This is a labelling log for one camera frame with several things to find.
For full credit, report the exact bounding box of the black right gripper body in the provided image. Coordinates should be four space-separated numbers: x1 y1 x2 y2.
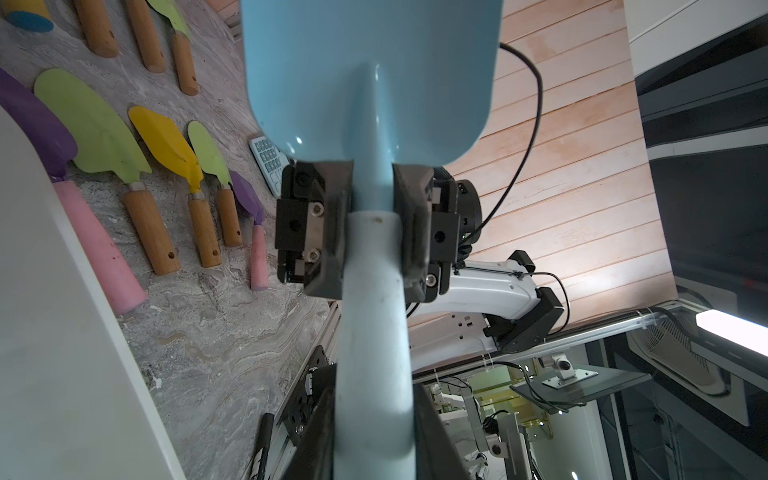
275 161 484 304

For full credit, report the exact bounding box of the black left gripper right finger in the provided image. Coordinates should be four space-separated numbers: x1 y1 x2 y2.
413 384 469 480

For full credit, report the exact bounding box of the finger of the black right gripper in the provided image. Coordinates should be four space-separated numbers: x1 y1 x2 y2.
302 162 353 299
393 164 434 303

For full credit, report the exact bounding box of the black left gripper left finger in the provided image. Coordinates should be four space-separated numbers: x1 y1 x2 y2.
282 387 335 480

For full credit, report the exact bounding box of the purple shovel pink handle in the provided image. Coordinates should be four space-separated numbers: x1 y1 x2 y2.
230 170 269 291

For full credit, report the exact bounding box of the green shovel blue handle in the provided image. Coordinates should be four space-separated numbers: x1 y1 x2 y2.
241 1 502 479

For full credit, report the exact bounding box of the green trowel wooden handle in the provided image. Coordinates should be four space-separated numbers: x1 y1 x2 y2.
187 120 243 247

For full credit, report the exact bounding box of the yellow shovel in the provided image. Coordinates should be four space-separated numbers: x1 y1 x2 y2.
128 106 221 268

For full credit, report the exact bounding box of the green shovel wooden handle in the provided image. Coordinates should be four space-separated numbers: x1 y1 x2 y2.
74 0 119 58
125 0 166 73
148 0 199 96

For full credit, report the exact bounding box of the large green shovel blade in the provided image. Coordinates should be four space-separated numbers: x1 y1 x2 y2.
33 68 180 276

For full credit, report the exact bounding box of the white plastic storage box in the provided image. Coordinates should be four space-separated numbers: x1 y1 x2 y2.
1 114 184 479

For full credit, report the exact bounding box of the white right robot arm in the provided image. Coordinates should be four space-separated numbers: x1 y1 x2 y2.
275 162 564 371

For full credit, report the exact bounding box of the light blue calculator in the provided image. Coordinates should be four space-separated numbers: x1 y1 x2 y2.
248 136 290 198

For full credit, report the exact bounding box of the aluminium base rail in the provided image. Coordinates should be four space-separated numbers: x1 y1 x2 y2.
247 306 691 479

